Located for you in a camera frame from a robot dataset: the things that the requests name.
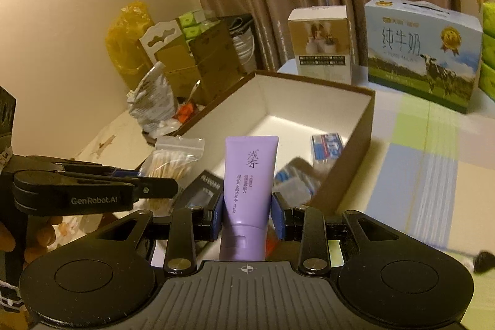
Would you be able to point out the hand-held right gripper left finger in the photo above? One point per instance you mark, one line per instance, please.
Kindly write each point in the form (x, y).
(216, 216)

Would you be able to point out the plaid tablecloth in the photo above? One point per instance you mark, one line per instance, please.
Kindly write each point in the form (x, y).
(417, 160)

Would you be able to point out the black and white bag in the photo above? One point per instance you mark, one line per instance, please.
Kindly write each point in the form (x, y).
(243, 44)

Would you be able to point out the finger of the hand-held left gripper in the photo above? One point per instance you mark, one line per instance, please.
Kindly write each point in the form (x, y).
(77, 164)
(96, 192)

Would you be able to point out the striped knitted cloth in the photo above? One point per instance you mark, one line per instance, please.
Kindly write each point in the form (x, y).
(297, 175)

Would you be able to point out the bag of cotton swabs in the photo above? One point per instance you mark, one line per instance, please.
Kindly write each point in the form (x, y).
(170, 167)

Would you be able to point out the small green tissue packs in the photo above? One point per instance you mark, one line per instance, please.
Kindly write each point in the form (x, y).
(193, 22)

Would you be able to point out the cream floral cloth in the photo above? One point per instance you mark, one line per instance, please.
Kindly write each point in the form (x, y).
(104, 136)

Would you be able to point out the purple tube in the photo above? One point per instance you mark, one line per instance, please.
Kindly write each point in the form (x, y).
(247, 179)

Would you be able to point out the yellow plastic bag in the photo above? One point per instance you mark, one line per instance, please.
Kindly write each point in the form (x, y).
(127, 40)

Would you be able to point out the small brown product box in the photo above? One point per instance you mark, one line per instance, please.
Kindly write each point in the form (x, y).
(321, 44)

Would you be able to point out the blue milk carton with cow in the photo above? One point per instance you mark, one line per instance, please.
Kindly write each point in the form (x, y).
(421, 55)

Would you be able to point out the black packet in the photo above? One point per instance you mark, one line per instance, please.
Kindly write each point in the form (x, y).
(201, 187)

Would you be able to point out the green tissue pack bundle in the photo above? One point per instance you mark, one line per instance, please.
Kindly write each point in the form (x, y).
(488, 51)

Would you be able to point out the person's left hand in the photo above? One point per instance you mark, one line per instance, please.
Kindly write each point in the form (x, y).
(42, 235)

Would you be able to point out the silver foil bag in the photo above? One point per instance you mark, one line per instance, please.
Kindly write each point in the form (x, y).
(152, 102)

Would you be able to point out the brown storage box white inside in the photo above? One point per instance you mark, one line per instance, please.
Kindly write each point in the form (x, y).
(270, 98)

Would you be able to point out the blue red toothpaste box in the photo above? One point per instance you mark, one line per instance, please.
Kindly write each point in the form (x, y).
(328, 146)

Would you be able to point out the brown cardboard carton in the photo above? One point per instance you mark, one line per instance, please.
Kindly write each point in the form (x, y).
(209, 59)

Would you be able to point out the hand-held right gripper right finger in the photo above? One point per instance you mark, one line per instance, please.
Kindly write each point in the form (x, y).
(277, 217)

